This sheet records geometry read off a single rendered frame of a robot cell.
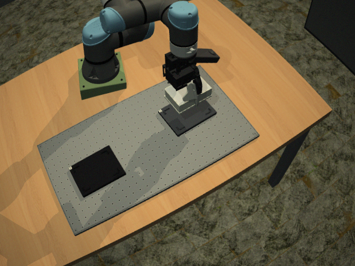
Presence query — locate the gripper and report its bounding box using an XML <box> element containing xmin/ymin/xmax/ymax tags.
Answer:
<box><xmin>163</xmin><ymin>52</ymin><xmax>202</xmax><ymax>107</ymax></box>

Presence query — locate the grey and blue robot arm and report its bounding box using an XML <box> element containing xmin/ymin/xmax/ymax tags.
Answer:
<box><xmin>82</xmin><ymin>0</ymin><xmax>220</xmax><ymax>84</ymax></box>

